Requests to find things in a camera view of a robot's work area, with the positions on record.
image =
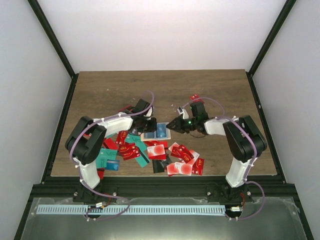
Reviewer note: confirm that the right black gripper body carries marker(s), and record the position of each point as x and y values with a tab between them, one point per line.
185	127

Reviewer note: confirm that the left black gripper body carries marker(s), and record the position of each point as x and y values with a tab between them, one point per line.
145	126

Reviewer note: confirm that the blue VIP card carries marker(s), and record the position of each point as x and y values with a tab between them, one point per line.
161	131
150	135

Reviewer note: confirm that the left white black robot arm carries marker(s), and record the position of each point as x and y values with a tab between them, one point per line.
86	139

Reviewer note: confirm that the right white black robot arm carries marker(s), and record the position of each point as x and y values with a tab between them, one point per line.
245	140

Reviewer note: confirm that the red stripe card back left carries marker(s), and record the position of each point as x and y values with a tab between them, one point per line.
127	109

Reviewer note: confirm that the red gold card top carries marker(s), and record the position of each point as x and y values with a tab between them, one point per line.
153	143

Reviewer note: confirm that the red gold VIP card right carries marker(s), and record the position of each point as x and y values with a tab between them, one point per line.
182	153

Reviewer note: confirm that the red gold vip card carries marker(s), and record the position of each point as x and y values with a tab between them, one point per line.
129	151
182	153

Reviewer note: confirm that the red gold VIP card centre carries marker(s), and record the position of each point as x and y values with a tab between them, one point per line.
129	151

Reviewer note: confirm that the red card lone back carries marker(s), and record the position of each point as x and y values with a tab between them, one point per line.
195	98

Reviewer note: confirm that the red white circle card centre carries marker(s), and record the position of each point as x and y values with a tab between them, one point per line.
156	152

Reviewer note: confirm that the red white circle card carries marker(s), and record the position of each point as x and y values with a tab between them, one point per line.
179	168
156	152

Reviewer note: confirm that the teal VIP card upper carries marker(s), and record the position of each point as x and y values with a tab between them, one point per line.
143	159

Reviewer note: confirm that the teal vip card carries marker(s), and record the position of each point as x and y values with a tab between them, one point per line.
105	155
143	159

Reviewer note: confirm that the red white circle card bottom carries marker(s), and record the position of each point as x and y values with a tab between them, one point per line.
179	168

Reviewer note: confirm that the red card far right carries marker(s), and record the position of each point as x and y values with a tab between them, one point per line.
198	167

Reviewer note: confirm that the black card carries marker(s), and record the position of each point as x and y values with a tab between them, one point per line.
160	166

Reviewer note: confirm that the teal VIP card lower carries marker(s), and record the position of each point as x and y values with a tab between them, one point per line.
105	155

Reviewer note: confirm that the blue chip card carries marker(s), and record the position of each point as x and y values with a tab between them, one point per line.
112	165

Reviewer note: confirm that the dark red stripe card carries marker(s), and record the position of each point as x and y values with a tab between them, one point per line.
100	172

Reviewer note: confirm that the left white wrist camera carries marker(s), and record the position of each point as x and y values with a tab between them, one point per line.
149	113

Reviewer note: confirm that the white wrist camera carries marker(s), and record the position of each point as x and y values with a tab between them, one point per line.
149	113
183	114

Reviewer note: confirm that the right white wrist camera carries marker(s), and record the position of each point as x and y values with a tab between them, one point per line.
183	114

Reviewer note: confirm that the black aluminium front rail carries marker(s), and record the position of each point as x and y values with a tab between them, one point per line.
159	187

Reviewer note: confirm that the light blue slotted cable duct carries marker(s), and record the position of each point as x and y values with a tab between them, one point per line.
203	210

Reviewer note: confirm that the black frame post left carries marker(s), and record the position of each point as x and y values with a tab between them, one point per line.
46	26

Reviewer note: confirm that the black frame post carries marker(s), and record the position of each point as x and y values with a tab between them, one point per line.
276	27
46	26

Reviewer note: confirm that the black frame post right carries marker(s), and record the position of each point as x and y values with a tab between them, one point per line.
276	27

